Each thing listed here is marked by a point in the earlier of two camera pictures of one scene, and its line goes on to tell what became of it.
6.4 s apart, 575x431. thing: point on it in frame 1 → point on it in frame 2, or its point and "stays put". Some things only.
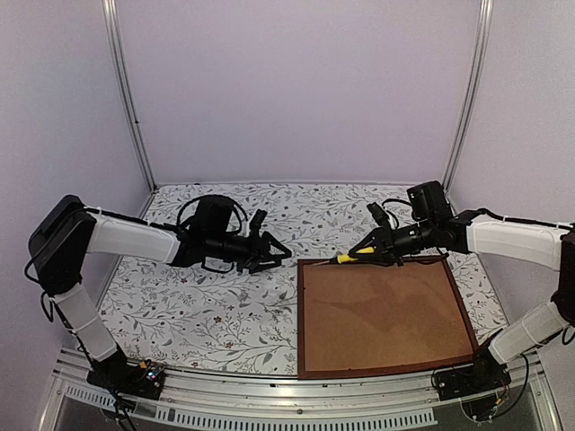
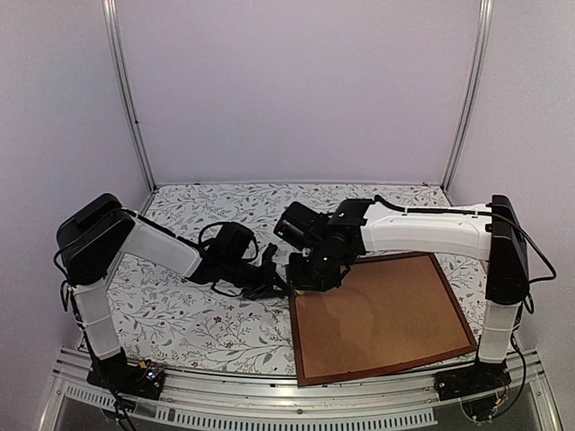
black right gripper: (384, 241) → (298, 282)
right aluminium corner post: (478, 72) stays put
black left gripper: (260, 254) → (269, 277)
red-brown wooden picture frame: (374, 316) stays put
